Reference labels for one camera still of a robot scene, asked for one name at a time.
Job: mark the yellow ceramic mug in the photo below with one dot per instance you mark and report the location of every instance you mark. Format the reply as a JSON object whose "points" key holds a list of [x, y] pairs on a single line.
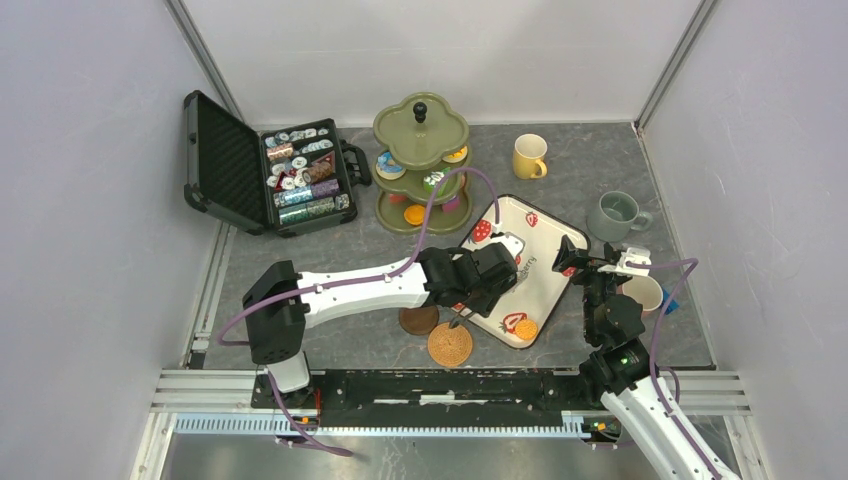
{"points": [[529, 154]]}

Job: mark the woven rattan round coaster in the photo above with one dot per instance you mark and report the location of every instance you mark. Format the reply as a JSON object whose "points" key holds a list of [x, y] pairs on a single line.
{"points": [[449, 347]]}

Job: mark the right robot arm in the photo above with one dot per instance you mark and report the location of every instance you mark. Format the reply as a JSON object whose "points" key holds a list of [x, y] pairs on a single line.
{"points": [[622, 375]]}

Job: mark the grey-green ceramic mug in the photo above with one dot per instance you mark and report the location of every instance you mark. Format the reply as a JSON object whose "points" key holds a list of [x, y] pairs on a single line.
{"points": [[614, 215]]}

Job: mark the dark brown round coaster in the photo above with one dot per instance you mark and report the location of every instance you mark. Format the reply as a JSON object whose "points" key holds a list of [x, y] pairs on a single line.
{"points": [[419, 321]]}

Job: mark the orange macaron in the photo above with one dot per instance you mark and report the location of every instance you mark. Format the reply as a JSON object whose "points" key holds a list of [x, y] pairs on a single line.
{"points": [[415, 214]]}

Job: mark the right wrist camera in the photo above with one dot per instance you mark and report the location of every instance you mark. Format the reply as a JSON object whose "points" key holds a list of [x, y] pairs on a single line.
{"points": [[638, 265]]}

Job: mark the purple cake slice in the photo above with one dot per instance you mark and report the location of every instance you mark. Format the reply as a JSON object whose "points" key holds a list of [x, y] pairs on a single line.
{"points": [[451, 205]]}

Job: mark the blue glazed donut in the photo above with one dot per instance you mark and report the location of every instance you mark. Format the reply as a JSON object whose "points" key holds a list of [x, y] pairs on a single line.
{"points": [[387, 167]]}

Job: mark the strawberry print serving tray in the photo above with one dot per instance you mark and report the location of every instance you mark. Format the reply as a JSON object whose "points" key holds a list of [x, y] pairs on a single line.
{"points": [[539, 288]]}

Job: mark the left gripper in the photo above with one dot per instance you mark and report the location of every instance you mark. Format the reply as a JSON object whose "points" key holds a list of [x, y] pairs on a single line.
{"points": [[484, 306]]}

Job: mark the yellow glazed donut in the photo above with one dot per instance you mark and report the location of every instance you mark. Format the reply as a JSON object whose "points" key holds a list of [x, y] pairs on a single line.
{"points": [[457, 156]]}

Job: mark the round orange biscuit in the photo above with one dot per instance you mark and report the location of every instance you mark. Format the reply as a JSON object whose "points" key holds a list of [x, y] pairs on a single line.
{"points": [[526, 330]]}

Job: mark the black poker chip case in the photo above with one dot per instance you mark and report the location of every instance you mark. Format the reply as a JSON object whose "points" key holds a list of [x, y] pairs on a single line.
{"points": [[289, 182]]}

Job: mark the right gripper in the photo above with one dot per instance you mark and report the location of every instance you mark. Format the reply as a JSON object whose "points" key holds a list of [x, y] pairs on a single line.
{"points": [[568, 256]]}

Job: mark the green three-tier dessert stand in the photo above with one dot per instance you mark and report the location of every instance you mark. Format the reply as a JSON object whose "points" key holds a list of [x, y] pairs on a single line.
{"points": [[418, 131]]}

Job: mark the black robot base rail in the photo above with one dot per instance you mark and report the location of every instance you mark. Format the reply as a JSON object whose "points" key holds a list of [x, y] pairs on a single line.
{"points": [[441, 398]]}

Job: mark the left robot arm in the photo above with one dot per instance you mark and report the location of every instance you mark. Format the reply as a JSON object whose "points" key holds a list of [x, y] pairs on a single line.
{"points": [[445, 277]]}

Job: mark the green triangular cake slice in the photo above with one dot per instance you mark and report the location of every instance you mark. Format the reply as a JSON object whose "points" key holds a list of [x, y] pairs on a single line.
{"points": [[437, 181]]}

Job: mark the blue small object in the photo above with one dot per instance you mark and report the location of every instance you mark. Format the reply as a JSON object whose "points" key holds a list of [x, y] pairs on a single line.
{"points": [[668, 304]]}

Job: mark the metal serving tongs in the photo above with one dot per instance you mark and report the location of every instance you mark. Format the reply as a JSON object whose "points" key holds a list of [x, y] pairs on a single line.
{"points": [[460, 317]]}

